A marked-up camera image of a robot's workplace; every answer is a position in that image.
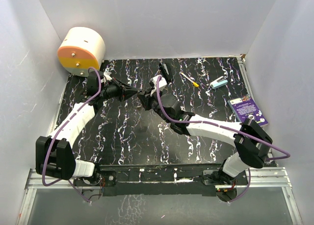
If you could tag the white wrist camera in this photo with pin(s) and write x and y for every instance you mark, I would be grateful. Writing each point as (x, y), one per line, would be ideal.
(157, 81)
(107, 76)

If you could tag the light blue mini stapler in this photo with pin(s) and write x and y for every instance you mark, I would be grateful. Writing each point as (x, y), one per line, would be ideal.
(219, 82)

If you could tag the black stapler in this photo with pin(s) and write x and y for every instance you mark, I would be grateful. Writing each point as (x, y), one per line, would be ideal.
(166, 72)

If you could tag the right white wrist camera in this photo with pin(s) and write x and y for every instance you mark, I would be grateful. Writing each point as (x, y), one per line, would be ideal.
(157, 81)

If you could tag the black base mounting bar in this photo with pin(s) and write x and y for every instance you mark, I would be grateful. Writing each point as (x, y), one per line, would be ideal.
(170, 179)

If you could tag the white cylindrical drawer box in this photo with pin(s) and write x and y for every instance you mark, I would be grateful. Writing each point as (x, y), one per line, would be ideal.
(81, 49)

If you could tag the aluminium frame rail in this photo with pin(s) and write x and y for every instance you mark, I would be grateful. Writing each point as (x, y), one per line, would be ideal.
(33, 183)

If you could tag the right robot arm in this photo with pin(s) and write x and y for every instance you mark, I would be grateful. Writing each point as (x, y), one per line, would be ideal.
(252, 143)

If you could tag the purple booklet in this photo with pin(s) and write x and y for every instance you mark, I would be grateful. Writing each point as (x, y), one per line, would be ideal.
(245, 108)

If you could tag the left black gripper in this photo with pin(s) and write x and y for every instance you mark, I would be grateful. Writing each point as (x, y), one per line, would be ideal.
(126, 92)

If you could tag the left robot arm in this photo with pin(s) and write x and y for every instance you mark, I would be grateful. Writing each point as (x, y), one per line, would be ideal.
(54, 153)

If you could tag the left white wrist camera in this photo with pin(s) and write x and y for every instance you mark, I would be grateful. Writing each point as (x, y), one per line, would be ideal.
(107, 76)

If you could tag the white pen yellow tip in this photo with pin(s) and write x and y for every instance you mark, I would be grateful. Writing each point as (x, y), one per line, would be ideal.
(189, 79)

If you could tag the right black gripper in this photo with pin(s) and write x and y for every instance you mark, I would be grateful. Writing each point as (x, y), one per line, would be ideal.
(146, 101)

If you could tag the metal keyring with clips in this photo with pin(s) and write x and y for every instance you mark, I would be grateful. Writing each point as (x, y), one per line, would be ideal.
(137, 105)

